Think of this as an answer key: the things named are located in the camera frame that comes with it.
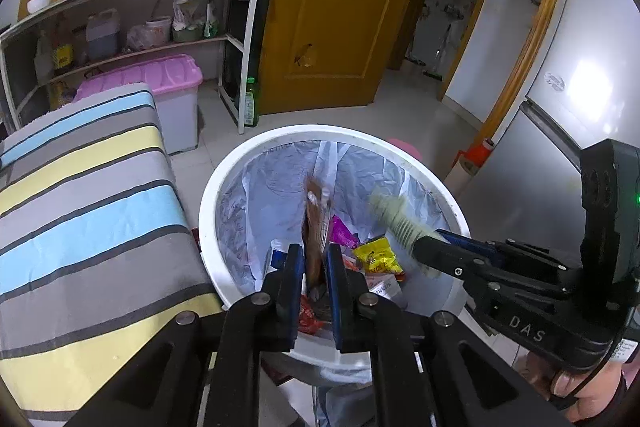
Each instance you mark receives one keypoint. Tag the white trash bin with bag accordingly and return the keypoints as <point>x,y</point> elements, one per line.
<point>207,217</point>

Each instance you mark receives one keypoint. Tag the green packet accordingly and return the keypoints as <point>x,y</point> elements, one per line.
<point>210,22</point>

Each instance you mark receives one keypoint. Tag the pink plastic stool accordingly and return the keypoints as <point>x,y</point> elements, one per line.
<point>405,146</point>

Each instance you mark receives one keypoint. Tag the pink lid storage box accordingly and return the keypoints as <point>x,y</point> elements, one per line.
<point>175,77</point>

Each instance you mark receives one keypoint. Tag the green bowl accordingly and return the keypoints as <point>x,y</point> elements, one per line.
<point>187,35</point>

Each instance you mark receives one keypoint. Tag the long brown snack wrapper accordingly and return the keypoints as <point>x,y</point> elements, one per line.
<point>315,232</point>

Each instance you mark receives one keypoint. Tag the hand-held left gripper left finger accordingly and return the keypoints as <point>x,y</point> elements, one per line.
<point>295,292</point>

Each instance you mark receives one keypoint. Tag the white plastic bottle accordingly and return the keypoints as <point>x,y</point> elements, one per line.
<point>44,57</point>

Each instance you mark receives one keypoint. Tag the silver refrigerator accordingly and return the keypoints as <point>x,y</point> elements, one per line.
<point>575,57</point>

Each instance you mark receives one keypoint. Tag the yellow snack wrapper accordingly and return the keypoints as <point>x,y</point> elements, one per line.
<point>377,257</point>

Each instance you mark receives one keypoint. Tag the yellow label bottle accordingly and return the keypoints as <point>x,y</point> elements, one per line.
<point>63,57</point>

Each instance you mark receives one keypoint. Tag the yellow wooden door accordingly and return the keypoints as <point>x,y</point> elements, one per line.
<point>345,32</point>

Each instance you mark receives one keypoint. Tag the purple snack wrapper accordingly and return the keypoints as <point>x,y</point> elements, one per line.
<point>340,229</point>

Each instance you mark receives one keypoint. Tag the dark liquid plastic jug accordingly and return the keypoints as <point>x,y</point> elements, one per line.
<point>102,37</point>

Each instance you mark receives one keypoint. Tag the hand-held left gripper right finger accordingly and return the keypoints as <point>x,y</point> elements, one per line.
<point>334,297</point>

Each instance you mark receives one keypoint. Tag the striped tablecloth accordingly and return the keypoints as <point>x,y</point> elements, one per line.
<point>100,232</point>

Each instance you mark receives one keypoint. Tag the white plastic bags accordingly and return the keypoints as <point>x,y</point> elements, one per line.
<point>190,9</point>

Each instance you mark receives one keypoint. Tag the red plastic wrapper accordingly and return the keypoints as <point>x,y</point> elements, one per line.
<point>307,314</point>

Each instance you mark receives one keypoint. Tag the pink rimmed plastic bucket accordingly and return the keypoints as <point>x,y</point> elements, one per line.
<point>158,32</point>

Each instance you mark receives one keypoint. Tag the pink drink carton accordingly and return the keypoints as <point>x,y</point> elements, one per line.
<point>385,287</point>

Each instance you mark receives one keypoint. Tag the white shelf rack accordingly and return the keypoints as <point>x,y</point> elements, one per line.
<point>248,47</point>

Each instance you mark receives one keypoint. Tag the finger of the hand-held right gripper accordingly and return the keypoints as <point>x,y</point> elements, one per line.
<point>440,254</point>
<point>470,243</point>

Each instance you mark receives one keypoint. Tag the yellow food bag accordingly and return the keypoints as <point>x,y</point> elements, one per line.
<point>61,94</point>

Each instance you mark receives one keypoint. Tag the yellow door frame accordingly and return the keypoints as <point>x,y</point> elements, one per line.
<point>550,7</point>

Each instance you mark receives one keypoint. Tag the person's right hand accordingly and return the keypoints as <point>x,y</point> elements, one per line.
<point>595,394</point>

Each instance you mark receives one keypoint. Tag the small white bowl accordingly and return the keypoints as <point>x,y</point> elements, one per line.
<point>40,3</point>

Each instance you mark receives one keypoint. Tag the green glass bottle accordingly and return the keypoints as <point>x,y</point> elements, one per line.
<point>251,104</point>

